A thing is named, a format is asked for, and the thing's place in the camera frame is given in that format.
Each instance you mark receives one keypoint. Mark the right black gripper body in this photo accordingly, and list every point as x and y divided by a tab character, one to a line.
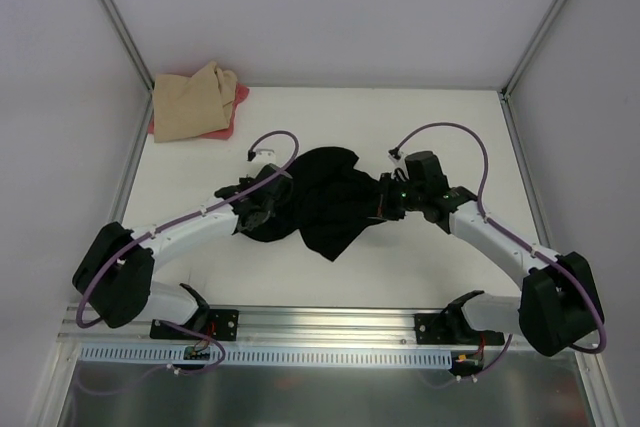
386	197

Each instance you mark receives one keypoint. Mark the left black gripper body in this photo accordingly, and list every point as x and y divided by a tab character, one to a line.
270	195

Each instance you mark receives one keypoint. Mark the black t shirt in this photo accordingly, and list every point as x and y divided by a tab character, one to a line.
329	202

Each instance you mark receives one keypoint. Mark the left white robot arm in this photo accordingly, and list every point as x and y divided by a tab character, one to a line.
116	275

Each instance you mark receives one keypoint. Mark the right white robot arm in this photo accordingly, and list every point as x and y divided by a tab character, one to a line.
557	304

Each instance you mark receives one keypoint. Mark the red folded t shirt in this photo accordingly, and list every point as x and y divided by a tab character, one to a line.
203	120

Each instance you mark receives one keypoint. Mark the beige folded t shirt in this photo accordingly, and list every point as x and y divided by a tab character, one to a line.
210	83

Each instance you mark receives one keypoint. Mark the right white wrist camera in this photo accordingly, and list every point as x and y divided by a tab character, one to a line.
397	157

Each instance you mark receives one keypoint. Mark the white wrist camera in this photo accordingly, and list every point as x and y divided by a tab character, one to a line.
261	156
397	157

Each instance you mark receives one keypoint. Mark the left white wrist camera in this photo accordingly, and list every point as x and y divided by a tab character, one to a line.
261	156

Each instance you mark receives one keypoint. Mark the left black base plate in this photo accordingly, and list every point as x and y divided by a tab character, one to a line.
219	324

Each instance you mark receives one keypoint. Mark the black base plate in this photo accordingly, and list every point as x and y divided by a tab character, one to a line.
219	324
451	329

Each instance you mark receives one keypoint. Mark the front aluminium rail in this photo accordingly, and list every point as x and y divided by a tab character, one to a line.
328	327

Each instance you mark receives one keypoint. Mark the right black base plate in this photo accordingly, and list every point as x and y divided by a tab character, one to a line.
451	329

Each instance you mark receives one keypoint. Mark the left side aluminium rail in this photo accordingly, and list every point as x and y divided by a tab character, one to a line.
131	163

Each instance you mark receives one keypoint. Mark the white slotted cable duct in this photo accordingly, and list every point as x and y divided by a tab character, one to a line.
235	355

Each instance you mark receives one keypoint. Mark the left aluminium frame post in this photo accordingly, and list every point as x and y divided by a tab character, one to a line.
117	21

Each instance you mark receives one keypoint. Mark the aluminium frame post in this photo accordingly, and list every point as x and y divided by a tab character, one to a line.
535	43
117	21

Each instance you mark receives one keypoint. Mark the right aluminium frame post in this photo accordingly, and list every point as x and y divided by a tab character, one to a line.
535	43

